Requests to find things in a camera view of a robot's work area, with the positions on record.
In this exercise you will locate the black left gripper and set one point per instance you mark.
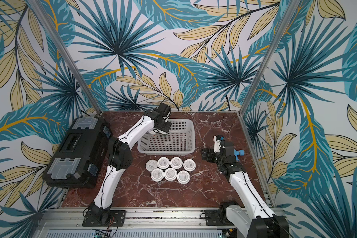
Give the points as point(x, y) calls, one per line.
point(166, 128)

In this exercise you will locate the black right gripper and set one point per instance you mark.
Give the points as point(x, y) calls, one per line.
point(211, 154)

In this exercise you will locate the white lidded yogurt cup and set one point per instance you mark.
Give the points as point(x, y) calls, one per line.
point(189, 165)
point(170, 174)
point(176, 163)
point(153, 132)
point(163, 163)
point(183, 177)
point(157, 175)

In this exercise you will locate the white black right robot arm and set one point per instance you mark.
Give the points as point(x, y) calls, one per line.
point(257, 219)

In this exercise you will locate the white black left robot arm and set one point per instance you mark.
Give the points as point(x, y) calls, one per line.
point(153, 121)

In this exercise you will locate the white plastic perforated basket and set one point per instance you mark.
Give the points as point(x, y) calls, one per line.
point(179, 141)

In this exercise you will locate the foil topped yogurt cup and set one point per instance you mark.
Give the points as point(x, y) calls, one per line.
point(151, 165)

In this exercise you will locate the blue plastic faucet toy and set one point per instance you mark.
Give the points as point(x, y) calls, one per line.
point(238, 153)

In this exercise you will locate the black plastic toolbox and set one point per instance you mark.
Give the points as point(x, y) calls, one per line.
point(79, 158)

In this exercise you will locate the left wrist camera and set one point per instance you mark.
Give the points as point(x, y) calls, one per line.
point(164, 110)

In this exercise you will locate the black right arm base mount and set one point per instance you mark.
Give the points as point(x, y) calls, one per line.
point(215, 217)

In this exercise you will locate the left aluminium frame post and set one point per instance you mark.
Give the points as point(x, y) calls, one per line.
point(41, 14)

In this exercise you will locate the aluminium frame post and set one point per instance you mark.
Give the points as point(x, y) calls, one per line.
point(285, 21)
point(41, 14)

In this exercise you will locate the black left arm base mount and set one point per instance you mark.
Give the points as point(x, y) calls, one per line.
point(104, 219)

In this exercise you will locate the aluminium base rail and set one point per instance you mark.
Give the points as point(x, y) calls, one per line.
point(139, 223)

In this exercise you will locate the right aluminium frame post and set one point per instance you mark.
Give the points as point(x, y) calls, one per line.
point(285, 21)

